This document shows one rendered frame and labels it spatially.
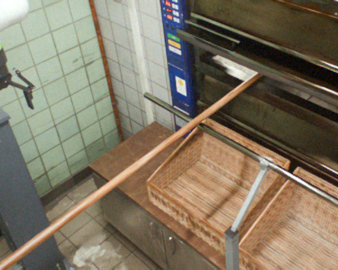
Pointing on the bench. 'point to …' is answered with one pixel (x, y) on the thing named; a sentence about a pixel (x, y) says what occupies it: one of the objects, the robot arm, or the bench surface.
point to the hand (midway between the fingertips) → (11, 114)
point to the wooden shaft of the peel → (119, 179)
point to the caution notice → (181, 85)
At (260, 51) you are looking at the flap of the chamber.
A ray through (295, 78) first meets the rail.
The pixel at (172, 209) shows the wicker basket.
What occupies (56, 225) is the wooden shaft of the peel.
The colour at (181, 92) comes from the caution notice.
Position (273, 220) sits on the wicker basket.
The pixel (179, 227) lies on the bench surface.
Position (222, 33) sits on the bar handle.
